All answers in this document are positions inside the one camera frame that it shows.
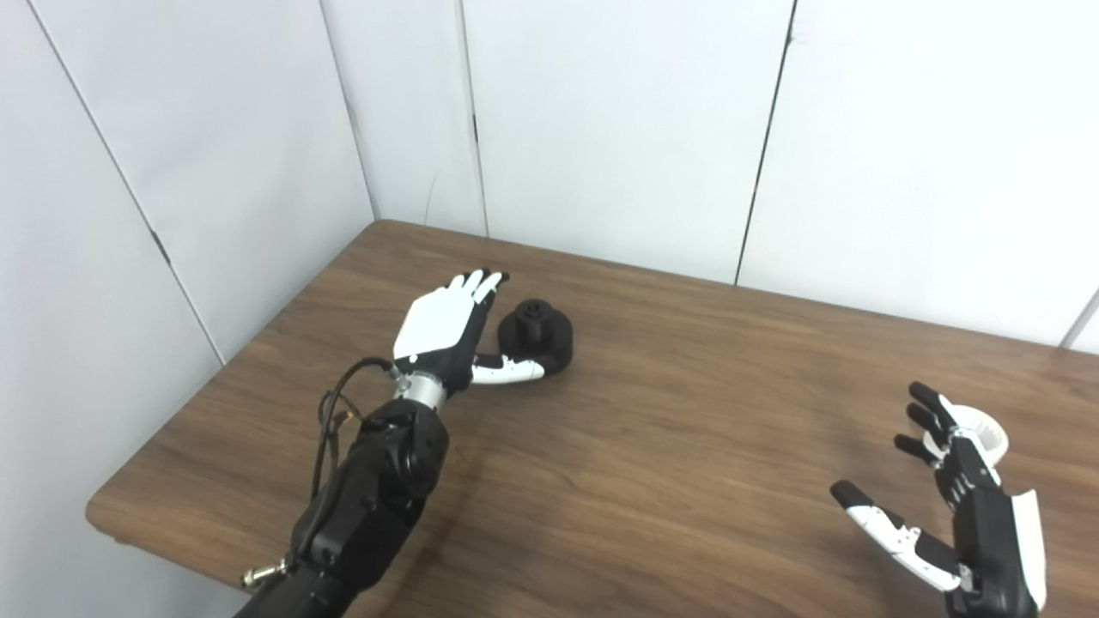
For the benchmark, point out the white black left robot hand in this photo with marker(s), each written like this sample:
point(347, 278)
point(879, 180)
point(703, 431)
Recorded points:
point(438, 326)

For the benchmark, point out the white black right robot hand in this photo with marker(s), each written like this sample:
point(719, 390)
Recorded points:
point(987, 541)

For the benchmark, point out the round black part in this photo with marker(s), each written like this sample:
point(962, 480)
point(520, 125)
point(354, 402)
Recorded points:
point(545, 339)

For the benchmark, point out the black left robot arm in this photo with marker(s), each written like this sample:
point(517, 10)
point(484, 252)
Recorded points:
point(378, 489)

